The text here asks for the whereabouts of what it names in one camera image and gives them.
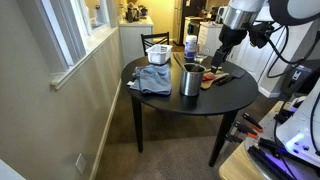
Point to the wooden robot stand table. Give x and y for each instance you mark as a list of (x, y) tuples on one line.
[(236, 165)]

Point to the white framed window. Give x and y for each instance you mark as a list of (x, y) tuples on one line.
[(71, 36)]

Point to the white kitchen cabinet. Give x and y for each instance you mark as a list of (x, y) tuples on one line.
[(210, 36)]

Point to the black refrigerator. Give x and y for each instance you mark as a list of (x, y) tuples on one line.
[(188, 23)]

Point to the round black table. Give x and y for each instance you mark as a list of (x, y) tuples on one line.
[(213, 98)]

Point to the black spatula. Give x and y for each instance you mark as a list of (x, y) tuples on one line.
[(230, 79)]

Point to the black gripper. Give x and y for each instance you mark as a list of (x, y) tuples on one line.
[(231, 36)]

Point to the small black clamp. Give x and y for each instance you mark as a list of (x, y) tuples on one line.
[(233, 138)]

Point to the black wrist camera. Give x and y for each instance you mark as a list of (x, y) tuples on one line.
[(260, 35)]

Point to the thick wooden spoon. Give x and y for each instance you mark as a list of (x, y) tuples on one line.
[(209, 70)]

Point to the wide wooden spatula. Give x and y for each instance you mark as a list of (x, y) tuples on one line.
[(210, 84)]

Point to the black dining chair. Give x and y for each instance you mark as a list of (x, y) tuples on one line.
[(155, 36)]

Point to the silver metal bowl cup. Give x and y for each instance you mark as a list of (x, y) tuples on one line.
[(191, 83)]

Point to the black coffee maker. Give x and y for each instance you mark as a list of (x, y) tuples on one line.
[(130, 14)]

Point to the wooden utensil in cup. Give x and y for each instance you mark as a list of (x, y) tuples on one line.
[(178, 60)]

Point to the white counter cabinet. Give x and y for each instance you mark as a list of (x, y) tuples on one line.
[(131, 40)]

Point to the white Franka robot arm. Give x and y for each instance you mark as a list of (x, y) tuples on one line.
[(301, 130)]

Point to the clear glass mug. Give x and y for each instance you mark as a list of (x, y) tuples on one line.
[(200, 55)]

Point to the white wall outlet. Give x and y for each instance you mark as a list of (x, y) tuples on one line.
[(80, 163)]

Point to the blue cloth towel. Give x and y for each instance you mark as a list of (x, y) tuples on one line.
[(153, 80)]

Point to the black orange clamp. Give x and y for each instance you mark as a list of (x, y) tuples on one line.
[(245, 130), (251, 121)]

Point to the white plastic basket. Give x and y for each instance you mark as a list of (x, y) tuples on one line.
[(159, 55)]

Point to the red silicone spatula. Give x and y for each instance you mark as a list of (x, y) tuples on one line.
[(208, 77)]

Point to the black control box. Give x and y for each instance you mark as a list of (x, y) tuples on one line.
[(300, 78)]

